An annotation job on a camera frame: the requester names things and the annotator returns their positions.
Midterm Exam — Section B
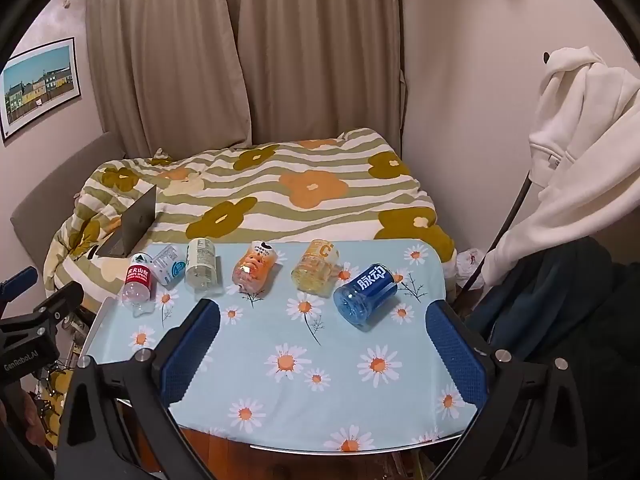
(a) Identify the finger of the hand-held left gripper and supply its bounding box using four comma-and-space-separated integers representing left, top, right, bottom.
0, 265, 39, 302
31, 282, 85, 334

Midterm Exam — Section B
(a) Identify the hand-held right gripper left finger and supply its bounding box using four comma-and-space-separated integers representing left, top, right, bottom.
55, 298, 222, 480

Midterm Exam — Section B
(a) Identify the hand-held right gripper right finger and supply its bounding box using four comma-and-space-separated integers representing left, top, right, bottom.
425, 299, 589, 480

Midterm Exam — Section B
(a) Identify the red label clear plastic cup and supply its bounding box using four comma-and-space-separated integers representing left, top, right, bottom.
121, 252, 157, 317

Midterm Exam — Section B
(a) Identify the pale label clear plastic cup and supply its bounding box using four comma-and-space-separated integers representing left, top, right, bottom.
185, 237, 219, 294

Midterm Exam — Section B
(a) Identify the white blue label plastic cup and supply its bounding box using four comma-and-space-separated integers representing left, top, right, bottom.
150, 245, 187, 287

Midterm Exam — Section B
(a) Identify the orange pink plastic cup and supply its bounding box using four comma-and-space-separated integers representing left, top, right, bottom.
231, 240, 278, 295

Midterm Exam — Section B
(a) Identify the yellow plastic cup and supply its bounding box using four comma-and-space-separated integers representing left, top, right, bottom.
291, 239, 341, 296

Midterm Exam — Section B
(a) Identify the yellow object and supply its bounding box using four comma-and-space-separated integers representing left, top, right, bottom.
30, 360, 76, 447

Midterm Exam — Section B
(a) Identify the white plastic bag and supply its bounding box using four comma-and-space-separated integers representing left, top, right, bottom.
452, 247, 488, 291

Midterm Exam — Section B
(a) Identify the grey padded headboard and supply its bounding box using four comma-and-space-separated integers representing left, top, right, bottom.
10, 131, 126, 281

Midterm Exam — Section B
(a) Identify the dark jacket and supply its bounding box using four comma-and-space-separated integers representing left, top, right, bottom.
465, 235, 640, 366

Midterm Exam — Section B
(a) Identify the grey laptop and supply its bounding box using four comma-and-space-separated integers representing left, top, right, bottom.
95, 184, 158, 259

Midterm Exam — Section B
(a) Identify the light blue daisy tablecloth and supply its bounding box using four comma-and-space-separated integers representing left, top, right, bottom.
82, 239, 483, 453

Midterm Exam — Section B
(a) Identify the black rod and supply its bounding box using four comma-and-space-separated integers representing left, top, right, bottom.
452, 170, 534, 306

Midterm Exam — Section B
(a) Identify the striped floral blanket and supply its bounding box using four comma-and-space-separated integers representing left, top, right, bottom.
42, 127, 457, 311

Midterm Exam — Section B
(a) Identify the white hoodie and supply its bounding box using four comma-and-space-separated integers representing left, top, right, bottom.
480, 46, 640, 288

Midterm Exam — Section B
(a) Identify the beige curtain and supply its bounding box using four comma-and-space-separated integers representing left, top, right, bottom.
222, 0, 406, 147
85, 0, 253, 158

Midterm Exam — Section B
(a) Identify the framed wall poster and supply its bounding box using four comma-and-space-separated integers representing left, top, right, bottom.
0, 36, 82, 144

